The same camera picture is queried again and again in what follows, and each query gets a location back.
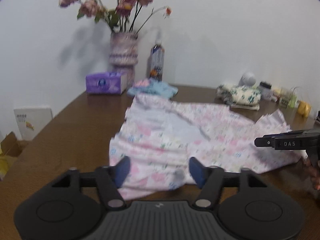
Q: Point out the white folded cloth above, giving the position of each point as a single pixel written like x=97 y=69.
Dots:
x=245 y=107

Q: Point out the plastic tea bottle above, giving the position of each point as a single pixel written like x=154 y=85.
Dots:
x=157 y=62

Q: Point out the brown cardboard box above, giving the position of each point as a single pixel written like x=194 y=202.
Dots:
x=11 y=146

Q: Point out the green spray bottle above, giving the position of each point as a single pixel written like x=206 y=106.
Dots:
x=292 y=101

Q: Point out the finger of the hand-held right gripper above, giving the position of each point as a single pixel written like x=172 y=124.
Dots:
x=292 y=132
x=287 y=143

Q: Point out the white printed box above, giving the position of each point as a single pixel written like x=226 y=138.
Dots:
x=32 y=120

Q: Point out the pastel blue pink cloth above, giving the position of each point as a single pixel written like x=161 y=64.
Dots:
x=155 y=87

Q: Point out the purple tissue pack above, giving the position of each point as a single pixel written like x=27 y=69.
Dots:
x=105 y=83

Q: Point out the person's right hand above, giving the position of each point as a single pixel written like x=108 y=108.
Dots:
x=314 y=177

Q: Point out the purple ceramic vase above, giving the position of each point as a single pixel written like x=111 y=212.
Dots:
x=123 y=52

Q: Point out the folded cream green-flower cloth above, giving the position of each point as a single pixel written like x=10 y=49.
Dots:
x=240 y=93

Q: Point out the dried rose bouquet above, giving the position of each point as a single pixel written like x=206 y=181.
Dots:
x=87 y=6

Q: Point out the white round robot speaker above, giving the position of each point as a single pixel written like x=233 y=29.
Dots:
x=248 y=78

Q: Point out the yellow bag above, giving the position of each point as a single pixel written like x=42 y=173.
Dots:
x=5 y=165

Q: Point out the yellow mug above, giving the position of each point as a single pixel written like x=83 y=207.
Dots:
x=305 y=108

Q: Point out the black charger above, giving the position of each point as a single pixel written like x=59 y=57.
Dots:
x=265 y=84

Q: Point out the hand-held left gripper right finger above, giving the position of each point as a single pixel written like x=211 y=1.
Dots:
x=197 y=172

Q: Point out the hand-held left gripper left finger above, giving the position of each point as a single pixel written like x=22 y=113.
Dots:
x=123 y=172

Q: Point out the pink floral dress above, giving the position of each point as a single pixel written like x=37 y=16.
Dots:
x=212 y=130

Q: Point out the glass cup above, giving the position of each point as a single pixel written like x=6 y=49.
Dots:
x=285 y=97

